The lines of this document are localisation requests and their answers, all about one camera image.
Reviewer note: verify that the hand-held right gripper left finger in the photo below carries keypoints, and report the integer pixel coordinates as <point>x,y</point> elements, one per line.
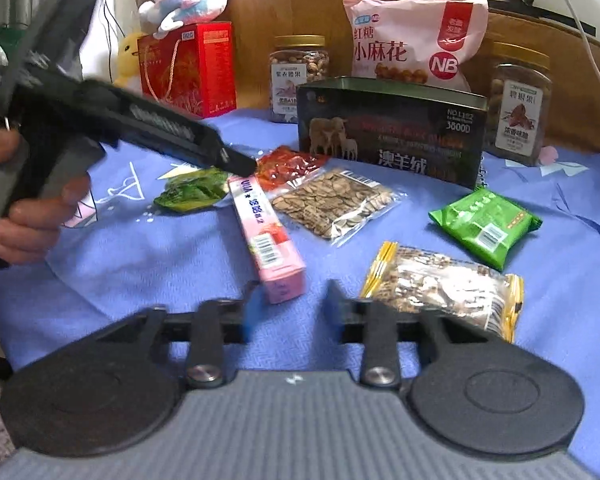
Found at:
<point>250,320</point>

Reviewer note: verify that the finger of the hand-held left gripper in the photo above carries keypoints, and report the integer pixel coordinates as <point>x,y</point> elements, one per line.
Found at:
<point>235,160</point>

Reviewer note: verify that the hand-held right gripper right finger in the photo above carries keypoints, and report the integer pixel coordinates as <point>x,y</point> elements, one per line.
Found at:
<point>336,310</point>

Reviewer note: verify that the red snack packet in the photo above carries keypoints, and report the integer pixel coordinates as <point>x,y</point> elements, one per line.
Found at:
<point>290,167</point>

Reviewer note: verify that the green pickled vegetable packet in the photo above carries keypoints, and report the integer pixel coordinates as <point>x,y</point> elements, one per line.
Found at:
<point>190,192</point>

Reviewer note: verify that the long pink box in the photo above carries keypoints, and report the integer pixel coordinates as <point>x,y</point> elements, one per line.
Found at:
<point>267,245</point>

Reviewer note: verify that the clear seed packet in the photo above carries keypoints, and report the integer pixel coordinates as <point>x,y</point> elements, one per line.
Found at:
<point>335,205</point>

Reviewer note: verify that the yellow-edged nut packet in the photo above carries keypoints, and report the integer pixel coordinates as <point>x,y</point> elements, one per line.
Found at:
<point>445,285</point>

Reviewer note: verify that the dark metal tin box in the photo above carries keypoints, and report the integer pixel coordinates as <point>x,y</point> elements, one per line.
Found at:
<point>390,130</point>

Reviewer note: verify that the bright green snack packet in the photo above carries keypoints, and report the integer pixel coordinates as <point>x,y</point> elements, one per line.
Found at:
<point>485,225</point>

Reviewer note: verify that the person's left hand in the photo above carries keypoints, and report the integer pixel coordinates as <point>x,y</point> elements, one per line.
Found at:
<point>35,220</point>

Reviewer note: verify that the yellow plush duck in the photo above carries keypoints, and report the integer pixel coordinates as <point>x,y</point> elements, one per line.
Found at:
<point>127,57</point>

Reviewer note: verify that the red gift box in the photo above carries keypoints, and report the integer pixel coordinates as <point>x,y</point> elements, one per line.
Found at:
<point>190,70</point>

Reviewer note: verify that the gold-lid jar of pale nuts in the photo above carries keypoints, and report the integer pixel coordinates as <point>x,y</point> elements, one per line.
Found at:
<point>297,80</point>

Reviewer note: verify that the blue printed cloth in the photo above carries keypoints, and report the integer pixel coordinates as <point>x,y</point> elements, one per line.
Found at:
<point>145,260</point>

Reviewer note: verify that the pink and white plush toy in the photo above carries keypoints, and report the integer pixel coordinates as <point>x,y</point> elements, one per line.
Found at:
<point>190,2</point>

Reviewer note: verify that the wooden board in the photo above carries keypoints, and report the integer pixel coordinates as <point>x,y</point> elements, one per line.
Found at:
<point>290,0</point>

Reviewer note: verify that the large pink snack bag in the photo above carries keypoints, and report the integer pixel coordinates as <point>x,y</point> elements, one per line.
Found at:
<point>410,40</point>

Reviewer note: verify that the gold-lid jar of dark nuts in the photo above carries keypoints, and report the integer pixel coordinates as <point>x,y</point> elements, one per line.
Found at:
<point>520,105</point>

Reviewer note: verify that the brown cushion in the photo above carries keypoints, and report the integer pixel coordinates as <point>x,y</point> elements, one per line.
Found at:
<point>575,90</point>

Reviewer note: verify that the black tape strips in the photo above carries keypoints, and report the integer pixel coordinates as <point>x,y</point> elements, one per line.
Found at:
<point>540,10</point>

